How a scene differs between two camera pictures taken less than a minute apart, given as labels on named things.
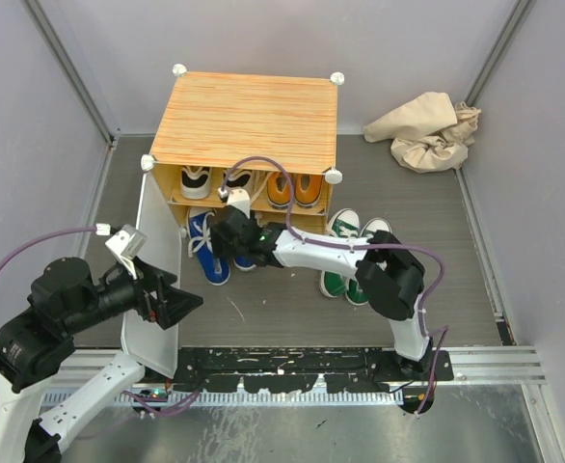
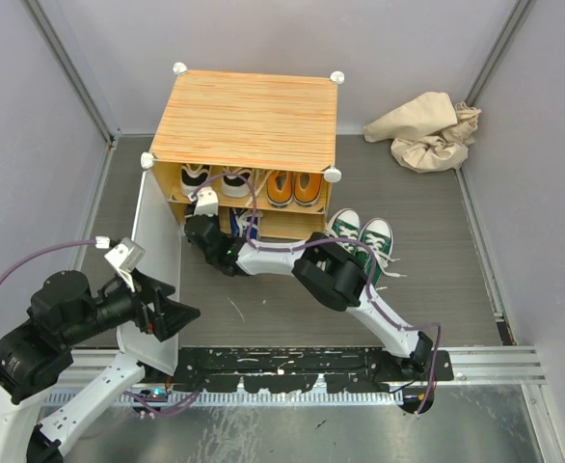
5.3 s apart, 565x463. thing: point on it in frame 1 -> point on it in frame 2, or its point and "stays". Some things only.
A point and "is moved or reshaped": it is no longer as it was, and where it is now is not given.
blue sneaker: [243, 262] is moved or reshaped
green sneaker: [343, 222] stays
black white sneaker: [196, 182] stays
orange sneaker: [308, 189] stays
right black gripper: [226, 250] -> [213, 218]
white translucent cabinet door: [142, 337] stays
